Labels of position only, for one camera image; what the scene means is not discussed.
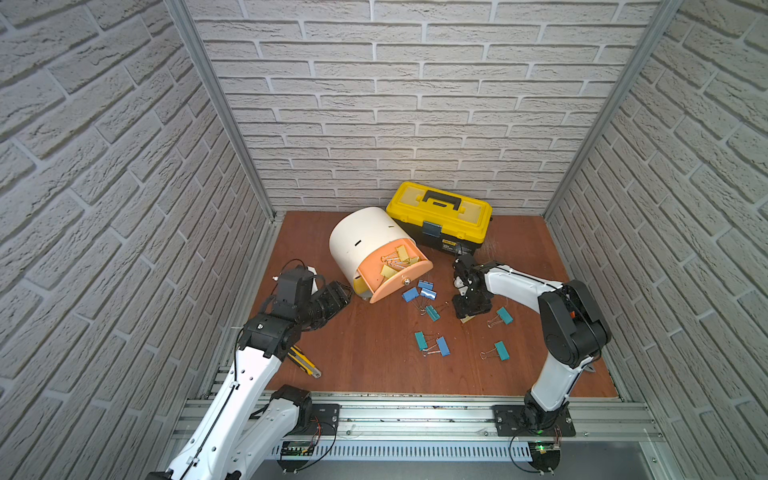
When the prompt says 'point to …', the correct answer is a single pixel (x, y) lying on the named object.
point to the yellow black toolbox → (441, 220)
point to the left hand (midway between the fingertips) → (351, 290)
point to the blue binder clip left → (410, 294)
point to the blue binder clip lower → (443, 346)
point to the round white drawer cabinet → (359, 232)
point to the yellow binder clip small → (402, 252)
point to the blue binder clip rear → (425, 284)
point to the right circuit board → (545, 455)
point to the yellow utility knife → (303, 362)
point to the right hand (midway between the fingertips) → (470, 312)
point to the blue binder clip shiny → (429, 294)
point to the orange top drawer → (377, 287)
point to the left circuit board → (294, 449)
